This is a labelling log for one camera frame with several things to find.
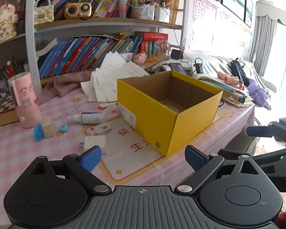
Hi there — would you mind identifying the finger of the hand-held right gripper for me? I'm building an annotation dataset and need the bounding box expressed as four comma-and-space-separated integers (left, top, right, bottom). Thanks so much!
246, 119, 286, 146
218, 145, 286, 164

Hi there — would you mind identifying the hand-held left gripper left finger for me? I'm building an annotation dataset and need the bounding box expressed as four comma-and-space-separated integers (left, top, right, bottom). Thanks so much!
26, 145, 112, 195

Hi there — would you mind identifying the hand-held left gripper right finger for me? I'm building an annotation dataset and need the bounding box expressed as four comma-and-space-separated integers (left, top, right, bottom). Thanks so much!
177, 145, 263, 195

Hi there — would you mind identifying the white charger plug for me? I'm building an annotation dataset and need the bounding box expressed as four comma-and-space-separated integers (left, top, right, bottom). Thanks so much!
79, 136, 108, 154

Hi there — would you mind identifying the white spray bottle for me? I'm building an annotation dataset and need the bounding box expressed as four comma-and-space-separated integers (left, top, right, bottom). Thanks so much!
67, 112, 105, 125

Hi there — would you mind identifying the beige cube block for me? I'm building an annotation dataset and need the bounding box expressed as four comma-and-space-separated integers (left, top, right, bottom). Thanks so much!
42, 116, 56, 138

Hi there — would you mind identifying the blue yarn tassel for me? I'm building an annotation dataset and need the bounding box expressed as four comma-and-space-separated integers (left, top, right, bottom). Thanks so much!
33, 122, 44, 140

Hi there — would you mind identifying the yellow cardboard box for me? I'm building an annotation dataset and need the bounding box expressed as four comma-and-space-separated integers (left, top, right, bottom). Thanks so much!
117, 70, 224, 157

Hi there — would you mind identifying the pink checkered desktop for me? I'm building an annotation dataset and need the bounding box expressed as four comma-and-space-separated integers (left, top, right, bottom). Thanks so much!
0, 86, 255, 220

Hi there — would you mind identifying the purple plush toy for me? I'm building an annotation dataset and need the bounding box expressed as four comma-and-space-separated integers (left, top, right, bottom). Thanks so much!
247, 79, 272, 110

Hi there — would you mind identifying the stack of workbooks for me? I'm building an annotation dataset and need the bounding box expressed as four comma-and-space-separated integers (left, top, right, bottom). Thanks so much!
198, 76, 254, 108

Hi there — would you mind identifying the clear tape roll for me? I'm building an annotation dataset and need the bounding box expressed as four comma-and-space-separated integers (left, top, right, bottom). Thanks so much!
161, 100, 185, 114

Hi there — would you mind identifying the pink doll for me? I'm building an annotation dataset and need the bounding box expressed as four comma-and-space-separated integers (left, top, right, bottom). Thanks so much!
217, 72, 245, 90

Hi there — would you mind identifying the black bag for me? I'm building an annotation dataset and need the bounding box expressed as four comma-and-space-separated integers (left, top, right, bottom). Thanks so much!
230, 60, 249, 86

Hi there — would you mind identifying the pile of white papers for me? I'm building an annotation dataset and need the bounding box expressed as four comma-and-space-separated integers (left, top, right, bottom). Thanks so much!
80, 52, 150, 103

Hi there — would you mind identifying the grey covered sofa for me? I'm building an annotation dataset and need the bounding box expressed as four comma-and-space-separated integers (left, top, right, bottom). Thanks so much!
188, 55, 278, 153

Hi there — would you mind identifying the pink cloth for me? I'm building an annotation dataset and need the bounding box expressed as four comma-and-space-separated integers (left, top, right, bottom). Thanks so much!
38, 70, 96, 104

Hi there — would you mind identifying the pink cylinder holder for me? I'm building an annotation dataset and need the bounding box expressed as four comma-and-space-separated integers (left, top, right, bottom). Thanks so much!
8, 72, 42, 128

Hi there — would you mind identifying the black charger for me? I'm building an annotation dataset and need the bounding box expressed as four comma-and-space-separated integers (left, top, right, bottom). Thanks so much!
193, 58, 205, 73

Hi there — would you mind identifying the dark phone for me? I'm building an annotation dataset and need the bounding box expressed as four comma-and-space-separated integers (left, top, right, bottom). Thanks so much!
169, 63, 186, 71

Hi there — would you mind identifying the white tape roll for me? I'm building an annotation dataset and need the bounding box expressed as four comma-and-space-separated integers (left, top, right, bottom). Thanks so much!
155, 63, 172, 74

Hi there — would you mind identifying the grey curtain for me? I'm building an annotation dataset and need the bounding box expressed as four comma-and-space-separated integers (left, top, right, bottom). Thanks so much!
249, 0, 286, 81

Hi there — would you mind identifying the chessboard box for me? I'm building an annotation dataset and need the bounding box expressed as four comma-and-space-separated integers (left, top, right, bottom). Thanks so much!
0, 94, 21, 127

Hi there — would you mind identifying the brown envelope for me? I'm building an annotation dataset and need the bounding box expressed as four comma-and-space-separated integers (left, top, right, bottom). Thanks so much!
145, 54, 170, 68

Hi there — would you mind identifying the row of blue books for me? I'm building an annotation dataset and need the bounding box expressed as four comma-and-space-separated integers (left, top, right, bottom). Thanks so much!
38, 35, 143, 78

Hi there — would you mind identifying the small black screen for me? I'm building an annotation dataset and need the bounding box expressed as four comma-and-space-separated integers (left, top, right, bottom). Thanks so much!
171, 49, 184, 60

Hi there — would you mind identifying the pink pig toy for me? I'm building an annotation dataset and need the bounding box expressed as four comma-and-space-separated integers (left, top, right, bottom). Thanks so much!
133, 52, 147, 66

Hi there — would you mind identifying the row of small books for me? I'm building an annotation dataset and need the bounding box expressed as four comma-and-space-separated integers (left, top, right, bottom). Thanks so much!
141, 40, 170, 59

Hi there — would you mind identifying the bunch of pens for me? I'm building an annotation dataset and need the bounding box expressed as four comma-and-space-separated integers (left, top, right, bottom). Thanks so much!
0, 55, 27, 86

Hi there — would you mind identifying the pink alphabet poster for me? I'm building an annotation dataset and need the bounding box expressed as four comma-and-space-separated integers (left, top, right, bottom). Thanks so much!
191, 0, 217, 50

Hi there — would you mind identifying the red dictionary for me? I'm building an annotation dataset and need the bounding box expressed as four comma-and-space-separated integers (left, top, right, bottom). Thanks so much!
141, 32, 168, 42

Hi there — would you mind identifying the white wooden bookshelf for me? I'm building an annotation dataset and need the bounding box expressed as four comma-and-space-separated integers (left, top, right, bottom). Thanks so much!
25, 0, 189, 96

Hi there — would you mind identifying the plain white pen holder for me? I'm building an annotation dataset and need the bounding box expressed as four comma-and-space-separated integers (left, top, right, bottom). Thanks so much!
154, 6, 171, 24

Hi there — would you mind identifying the gold retro radio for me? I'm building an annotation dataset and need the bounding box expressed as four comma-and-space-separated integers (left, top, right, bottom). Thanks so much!
64, 2, 93, 19

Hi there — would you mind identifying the cream pearl handbag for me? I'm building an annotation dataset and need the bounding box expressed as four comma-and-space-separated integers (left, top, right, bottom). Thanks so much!
34, 0, 55, 25

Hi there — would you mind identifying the white patterned pen holder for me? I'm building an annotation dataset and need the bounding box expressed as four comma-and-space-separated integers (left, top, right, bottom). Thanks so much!
131, 3, 155, 21

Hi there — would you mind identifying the pastel gradient bottle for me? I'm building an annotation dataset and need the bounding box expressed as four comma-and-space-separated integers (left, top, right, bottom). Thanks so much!
117, 0, 129, 18

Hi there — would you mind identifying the row of colourful books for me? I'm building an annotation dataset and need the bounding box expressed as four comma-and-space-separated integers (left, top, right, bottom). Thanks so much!
54, 0, 182, 18

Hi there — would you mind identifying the lucky cat figure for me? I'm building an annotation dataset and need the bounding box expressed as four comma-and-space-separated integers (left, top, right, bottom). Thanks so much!
0, 3, 18, 44

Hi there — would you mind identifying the white wall chart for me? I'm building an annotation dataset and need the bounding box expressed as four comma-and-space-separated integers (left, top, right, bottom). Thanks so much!
216, 6, 251, 60

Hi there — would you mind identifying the narrow black picture frame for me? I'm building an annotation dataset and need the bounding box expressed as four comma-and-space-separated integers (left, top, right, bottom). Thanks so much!
244, 0, 253, 28

